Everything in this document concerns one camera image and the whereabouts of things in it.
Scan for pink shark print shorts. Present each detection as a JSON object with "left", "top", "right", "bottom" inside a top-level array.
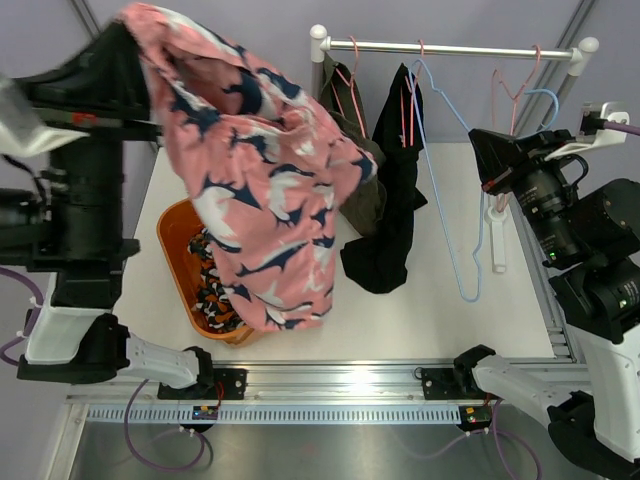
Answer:
[{"left": 118, "top": 3, "right": 377, "bottom": 331}]

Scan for orange camouflage print shorts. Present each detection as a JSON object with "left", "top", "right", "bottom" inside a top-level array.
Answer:
[{"left": 187, "top": 228, "right": 243, "bottom": 334}]

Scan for white slotted cable duct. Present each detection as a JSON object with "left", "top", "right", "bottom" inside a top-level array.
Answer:
[{"left": 87, "top": 403, "right": 461, "bottom": 425}]

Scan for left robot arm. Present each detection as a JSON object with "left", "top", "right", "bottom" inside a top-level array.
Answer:
[{"left": 1, "top": 21, "right": 215, "bottom": 399}]

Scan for orange plastic laundry basket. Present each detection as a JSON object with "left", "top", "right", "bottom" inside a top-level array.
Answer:
[{"left": 156, "top": 199, "right": 261, "bottom": 348}]

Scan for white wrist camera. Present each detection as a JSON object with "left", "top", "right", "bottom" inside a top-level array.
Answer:
[
  {"left": 544, "top": 101, "right": 639, "bottom": 161},
  {"left": 0, "top": 75, "right": 89, "bottom": 158}
]

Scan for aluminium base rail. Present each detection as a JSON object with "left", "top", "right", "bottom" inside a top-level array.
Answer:
[{"left": 64, "top": 357, "right": 609, "bottom": 406}]

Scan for white and steel clothes rack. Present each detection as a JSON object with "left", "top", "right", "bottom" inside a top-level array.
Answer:
[{"left": 308, "top": 22, "right": 601, "bottom": 274}]

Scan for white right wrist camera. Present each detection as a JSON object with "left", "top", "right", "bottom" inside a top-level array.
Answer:
[{"left": 544, "top": 101, "right": 639, "bottom": 161}]

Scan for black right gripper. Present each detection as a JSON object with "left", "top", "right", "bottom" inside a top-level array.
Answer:
[{"left": 469, "top": 128, "right": 580, "bottom": 263}]

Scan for olive green shorts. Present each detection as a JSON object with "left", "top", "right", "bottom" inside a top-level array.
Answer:
[{"left": 319, "top": 55, "right": 387, "bottom": 236}]

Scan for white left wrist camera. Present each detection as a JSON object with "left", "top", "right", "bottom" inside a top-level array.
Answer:
[{"left": 0, "top": 75, "right": 89, "bottom": 158}]

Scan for black shorts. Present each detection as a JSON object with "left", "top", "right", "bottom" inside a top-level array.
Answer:
[{"left": 340, "top": 64, "right": 427, "bottom": 294}]

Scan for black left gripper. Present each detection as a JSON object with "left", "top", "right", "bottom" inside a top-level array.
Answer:
[{"left": 11, "top": 16, "right": 165, "bottom": 260}]

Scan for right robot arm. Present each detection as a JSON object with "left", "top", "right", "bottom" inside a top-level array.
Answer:
[{"left": 452, "top": 129, "right": 639, "bottom": 479}]

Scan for blue wire hanger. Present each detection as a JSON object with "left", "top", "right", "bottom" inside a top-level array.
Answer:
[{"left": 408, "top": 57, "right": 560, "bottom": 305}]

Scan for pink wire hanger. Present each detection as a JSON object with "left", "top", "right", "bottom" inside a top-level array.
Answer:
[
  {"left": 489, "top": 43, "right": 544, "bottom": 136},
  {"left": 406, "top": 39, "right": 425, "bottom": 146},
  {"left": 334, "top": 36, "right": 367, "bottom": 138}
]

